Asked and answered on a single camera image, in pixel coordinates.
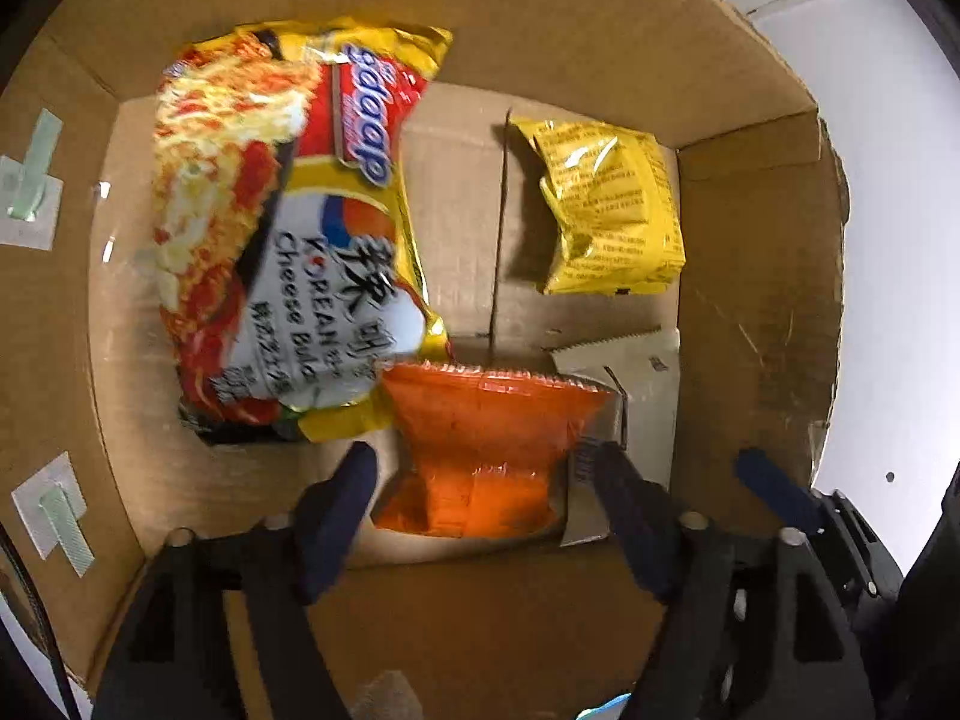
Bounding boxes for orange snack packet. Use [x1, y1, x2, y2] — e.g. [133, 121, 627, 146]
[373, 361, 623, 539]

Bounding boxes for small yellow snack packet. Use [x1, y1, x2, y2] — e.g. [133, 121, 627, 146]
[508, 116, 687, 296]

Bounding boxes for yellow red instant noodle packet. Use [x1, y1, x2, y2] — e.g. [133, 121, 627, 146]
[152, 17, 455, 445]

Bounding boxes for black cable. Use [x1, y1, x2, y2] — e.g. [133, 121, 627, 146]
[0, 525, 82, 720]

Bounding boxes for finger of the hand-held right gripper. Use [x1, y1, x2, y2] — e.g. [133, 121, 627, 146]
[735, 448, 905, 616]

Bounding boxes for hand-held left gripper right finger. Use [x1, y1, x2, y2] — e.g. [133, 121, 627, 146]
[592, 441, 878, 720]

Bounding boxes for white snack packet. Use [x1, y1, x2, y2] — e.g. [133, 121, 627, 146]
[551, 328, 681, 547]

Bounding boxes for white green tape patch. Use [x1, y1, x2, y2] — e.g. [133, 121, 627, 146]
[0, 109, 65, 250]
[11, 451, 97, 578]

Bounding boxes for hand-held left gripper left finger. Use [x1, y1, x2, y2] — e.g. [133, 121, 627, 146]
[90, 441, 380, 720]

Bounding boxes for brown cardboard box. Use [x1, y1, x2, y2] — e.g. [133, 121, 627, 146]
[0, 0, 852, 720]

